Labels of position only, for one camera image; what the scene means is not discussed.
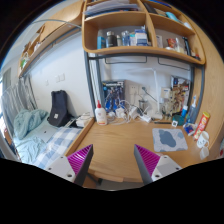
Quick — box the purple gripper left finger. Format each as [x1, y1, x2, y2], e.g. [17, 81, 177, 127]
[46, 144, 93, 186]

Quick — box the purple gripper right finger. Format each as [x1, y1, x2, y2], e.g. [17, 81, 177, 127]
[134, 144, 181, 185]

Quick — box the grey blue mouse pad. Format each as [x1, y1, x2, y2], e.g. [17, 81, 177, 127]
[152, 128, 188, 152]

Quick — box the blue plaid bed sheet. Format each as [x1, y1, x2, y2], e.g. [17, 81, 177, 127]
[33, 127, 81, 169]

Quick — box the white box on bed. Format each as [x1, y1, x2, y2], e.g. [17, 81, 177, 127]
[76, 113, 91, 127]

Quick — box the white power strip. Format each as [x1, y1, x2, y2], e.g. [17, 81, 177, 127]
[139, 114, 151, 123]

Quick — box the black backpack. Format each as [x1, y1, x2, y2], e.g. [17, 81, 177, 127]
[48, 90, 70, 127]

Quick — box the teal cup on desk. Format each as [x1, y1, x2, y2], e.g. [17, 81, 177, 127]
[172, 115, 185, 126]

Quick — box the white patterned mug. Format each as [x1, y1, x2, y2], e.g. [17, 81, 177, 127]
[197, 131, 209, 148]

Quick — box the white bottle red cap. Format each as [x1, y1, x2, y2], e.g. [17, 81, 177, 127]
[95, 101, 107, 125]

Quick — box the light teal blanket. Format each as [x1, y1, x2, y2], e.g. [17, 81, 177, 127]
[14, 109, 48, 139]

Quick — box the red snack tube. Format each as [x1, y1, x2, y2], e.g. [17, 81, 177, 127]
[194, 112, 210, 140]

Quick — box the blue robot model box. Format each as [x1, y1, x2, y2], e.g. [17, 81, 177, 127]
[102, 80, 125, 112]

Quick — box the blue white box on shelf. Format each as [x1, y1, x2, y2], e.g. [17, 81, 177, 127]
[135, 29, 148, 46]

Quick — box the dark grey jar on shelf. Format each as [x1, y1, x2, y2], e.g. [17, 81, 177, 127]
[106, 31, 117, 48]

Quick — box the wooden wall shelf unit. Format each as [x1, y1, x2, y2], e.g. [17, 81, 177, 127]
[82, 0, 206, 65]

